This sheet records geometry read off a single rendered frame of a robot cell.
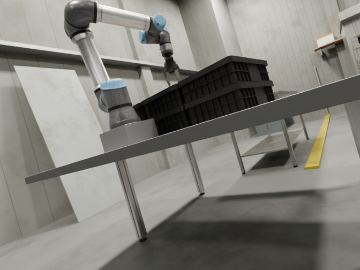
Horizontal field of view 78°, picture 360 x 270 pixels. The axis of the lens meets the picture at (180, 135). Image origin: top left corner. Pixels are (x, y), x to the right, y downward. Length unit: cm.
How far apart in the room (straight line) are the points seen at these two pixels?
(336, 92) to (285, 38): 824
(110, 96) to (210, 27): 700
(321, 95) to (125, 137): 74
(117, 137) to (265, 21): 828
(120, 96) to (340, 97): 84
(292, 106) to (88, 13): 101
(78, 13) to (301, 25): 791
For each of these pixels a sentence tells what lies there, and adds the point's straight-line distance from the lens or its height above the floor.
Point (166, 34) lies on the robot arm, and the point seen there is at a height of 130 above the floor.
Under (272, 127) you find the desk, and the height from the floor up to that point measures 16.
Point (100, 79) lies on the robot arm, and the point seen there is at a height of 107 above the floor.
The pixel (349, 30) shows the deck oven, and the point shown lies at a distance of 596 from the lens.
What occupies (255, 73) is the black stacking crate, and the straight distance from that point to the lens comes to 109.
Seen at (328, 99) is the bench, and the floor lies 67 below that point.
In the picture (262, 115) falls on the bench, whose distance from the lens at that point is 49.
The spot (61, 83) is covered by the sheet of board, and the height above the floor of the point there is 197.
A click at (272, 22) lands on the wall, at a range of 890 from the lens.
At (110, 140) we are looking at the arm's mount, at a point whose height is 75.
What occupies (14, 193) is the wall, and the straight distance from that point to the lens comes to 366.
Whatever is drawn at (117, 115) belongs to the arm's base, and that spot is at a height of 85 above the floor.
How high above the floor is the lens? 69
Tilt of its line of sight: level
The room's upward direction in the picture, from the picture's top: 16 degrees counter-clockwise
